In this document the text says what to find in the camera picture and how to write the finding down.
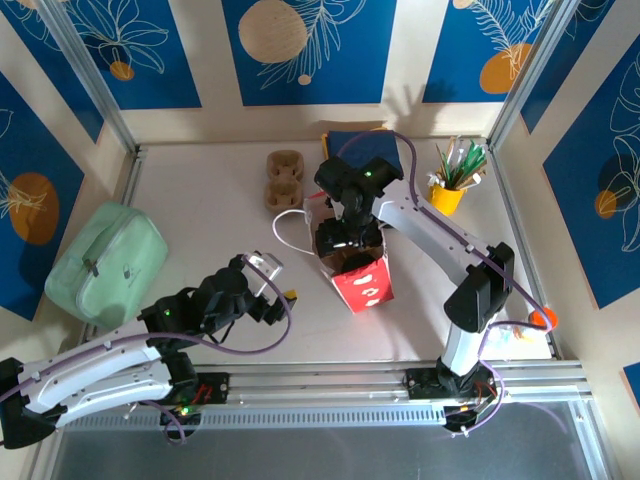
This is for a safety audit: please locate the red paper gift bag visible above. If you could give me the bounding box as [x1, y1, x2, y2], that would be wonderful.
[272, 192, 397, 316]

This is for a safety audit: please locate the blue paper napkin stack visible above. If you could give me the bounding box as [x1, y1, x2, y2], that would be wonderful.
[327, 128, 405, 172]

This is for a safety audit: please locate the cardboard cup carrier stack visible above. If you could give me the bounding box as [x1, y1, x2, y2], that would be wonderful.
[264, 150, 307, 214]

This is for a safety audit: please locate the yellow metal bucket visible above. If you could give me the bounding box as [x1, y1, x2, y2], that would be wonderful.
[426, 177, 469, 218]

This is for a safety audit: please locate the mint green zipper pouch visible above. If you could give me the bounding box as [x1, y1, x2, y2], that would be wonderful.
[43, 200, 170, 332]

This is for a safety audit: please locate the clear plastic wrapper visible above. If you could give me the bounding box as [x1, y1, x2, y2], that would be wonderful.
[486, 323, 527, 347]

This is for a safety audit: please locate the orange ball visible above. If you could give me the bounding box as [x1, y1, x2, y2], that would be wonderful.
[512, 306, 560, 347]

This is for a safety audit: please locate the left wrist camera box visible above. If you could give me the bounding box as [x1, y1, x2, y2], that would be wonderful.
[241, 251, 285, 298]

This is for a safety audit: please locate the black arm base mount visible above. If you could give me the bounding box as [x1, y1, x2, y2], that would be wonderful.
[404, 366, 502, 402]
[191, 371, 232, 405]

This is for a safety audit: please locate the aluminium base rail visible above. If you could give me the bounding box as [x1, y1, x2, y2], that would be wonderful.
[52, 357, 589, 432]

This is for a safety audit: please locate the aluminium side rail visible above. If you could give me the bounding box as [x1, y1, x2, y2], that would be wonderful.
[488, 143, 566, 359]
[117, 144, 147, 209]

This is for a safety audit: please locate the aluminium frame post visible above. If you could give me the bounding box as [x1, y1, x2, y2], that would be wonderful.
[487, 0, 574, 152]
[37, 0, 146, 156]

